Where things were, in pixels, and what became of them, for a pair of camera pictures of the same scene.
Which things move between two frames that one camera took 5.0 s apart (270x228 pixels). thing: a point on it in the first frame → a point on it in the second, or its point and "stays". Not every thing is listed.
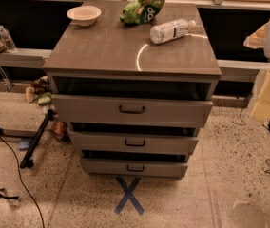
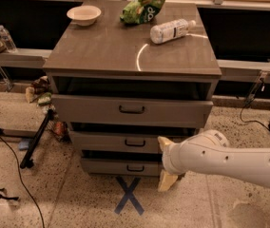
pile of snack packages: [40, 92] stays
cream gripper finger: [257, 40] → [163, 142]
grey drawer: [134, 142] stays
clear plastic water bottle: [170, 30] stays
